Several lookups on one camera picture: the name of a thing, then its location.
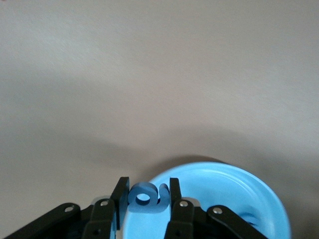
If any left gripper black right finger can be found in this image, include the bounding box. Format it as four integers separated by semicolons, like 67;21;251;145
163;177;271;239

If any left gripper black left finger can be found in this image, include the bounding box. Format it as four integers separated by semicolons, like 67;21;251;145
0;176;131;239

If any blue foam letter a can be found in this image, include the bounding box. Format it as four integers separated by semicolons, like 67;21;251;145
128;182;170;214

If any blue plate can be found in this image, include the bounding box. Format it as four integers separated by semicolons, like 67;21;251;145
122;161;292;239

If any brown table cover mat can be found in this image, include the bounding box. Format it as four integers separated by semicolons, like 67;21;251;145
0;0;319;239

